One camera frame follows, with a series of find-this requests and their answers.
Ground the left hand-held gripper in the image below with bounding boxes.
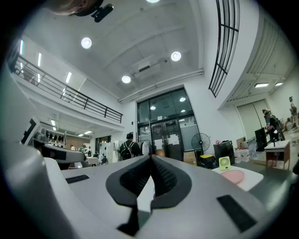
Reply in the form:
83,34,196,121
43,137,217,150
20,116,87,170

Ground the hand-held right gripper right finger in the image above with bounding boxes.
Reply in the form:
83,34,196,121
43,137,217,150
140,155,278,239

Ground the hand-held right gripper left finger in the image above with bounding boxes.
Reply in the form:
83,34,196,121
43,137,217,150
61,155,152,239

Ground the pink plate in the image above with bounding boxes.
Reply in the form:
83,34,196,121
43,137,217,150
221,169,245,185

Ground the white display shelf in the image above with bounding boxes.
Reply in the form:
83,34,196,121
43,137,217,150
32,129,66,148

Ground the yellow black box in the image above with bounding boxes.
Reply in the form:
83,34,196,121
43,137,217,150
199,154,216,169

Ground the green desk fan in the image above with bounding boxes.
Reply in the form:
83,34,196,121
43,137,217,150
218,156,232,170

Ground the cardboard box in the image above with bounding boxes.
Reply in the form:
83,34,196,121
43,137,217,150
183,151,196,165

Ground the black cabinet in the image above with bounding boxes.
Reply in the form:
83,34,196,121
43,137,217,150
213,140,235,165

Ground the pile of water bottles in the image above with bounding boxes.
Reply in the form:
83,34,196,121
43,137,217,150
234,147,251,163

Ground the black balcony railing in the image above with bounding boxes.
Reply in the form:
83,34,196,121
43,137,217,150
9,54,123,124

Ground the black floor fan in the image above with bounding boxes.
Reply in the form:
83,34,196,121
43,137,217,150
191,132,211,164

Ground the clothes rack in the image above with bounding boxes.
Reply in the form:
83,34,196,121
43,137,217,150
137,139,150,156

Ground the glass entrance door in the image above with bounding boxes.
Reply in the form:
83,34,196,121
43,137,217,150
136,88,199,162

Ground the black screen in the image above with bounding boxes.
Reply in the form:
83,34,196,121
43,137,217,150
254,127,268,152

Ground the white side desk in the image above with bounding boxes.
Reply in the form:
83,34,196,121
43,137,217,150
264,139,291,170

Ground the ceiling air conditioner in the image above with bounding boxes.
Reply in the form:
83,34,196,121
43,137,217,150
132,58,162,79

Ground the black window grille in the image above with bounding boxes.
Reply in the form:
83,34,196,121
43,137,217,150
208,0,241,98

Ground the black head-worn camera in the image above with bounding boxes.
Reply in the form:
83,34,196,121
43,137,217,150
76,0,114,23

